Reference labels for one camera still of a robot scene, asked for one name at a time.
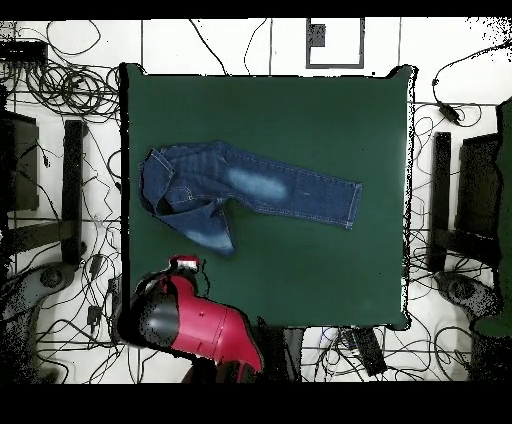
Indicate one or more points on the blue denim jeans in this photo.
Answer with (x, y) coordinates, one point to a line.
(260, 184)

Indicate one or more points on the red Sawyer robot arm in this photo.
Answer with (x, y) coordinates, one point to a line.
(200, 320)

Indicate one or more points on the black flat box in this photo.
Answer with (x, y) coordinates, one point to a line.
(24, 51)

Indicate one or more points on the slim black power strip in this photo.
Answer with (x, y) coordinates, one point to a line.
(115, 294)

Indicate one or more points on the small black plug adapter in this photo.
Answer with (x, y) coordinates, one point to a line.
(94, 315)

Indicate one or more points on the black stand leg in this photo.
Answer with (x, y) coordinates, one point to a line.
(72, 192)
(442, 180)

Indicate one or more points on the grey chair base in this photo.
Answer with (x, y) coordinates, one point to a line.
(464, 290)
(24, 292)

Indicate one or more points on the dark green table cloth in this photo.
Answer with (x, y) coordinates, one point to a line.
(300, 120)

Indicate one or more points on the black square case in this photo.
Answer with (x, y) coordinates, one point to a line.
(24, 168)
(478, 188)

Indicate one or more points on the black power adapter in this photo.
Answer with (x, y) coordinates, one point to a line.
(450, 113)

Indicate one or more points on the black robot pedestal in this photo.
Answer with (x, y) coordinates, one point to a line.
(280, 356)

